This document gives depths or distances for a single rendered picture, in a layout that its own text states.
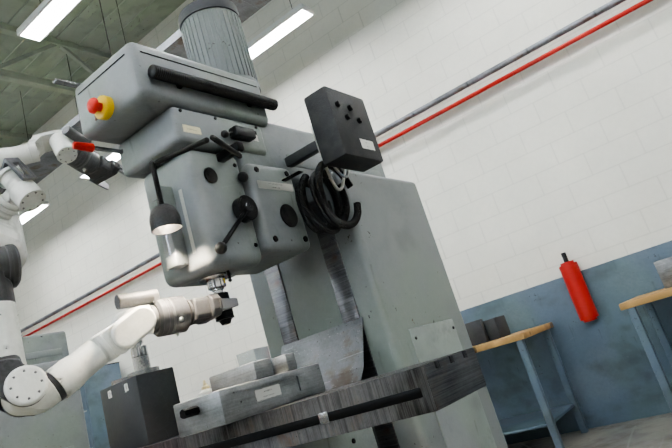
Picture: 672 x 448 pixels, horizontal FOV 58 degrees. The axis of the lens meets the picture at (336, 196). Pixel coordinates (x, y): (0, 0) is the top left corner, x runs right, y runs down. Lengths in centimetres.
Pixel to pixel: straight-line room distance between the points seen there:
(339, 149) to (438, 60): 457
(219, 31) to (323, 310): 92
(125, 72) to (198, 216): 39
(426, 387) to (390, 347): 60
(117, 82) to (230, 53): 46
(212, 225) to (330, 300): 49
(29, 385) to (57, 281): 921
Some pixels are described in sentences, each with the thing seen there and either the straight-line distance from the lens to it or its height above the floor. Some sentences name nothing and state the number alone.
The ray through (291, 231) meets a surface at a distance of 170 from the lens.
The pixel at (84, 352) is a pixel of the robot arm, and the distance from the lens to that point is 143.
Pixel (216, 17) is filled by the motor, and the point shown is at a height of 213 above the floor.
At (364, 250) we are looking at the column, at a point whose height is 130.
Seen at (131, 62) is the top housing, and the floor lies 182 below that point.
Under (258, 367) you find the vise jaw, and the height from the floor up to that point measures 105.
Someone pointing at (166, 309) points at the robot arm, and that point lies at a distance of 148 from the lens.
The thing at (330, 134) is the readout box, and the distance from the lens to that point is 163.
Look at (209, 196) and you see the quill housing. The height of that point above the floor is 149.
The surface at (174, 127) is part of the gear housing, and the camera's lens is 156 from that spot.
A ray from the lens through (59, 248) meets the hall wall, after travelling 1053.
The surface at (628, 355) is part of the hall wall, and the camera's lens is 544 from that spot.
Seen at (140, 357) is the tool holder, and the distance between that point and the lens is 188.
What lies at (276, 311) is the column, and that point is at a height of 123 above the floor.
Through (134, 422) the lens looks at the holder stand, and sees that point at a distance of 186.
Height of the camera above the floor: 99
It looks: 16 degrees up
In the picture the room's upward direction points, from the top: 17 degrees counter-clockwise
